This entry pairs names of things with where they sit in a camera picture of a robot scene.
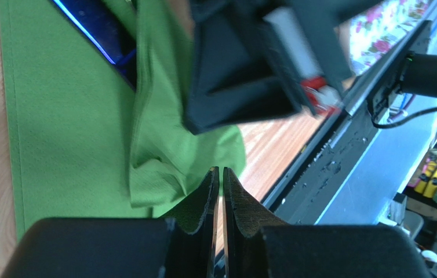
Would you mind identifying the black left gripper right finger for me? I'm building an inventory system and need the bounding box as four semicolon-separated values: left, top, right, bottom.
223;168;431;277

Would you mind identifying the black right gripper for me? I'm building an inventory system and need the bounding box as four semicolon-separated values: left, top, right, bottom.
185;1;379;134

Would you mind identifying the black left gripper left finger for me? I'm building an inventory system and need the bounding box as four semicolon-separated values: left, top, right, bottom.
2;167;220;277

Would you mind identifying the green paper napkin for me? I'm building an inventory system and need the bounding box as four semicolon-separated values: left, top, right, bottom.
0;1;246;237

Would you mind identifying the floral pattern tray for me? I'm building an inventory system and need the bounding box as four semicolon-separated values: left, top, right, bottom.
349;0;432;75

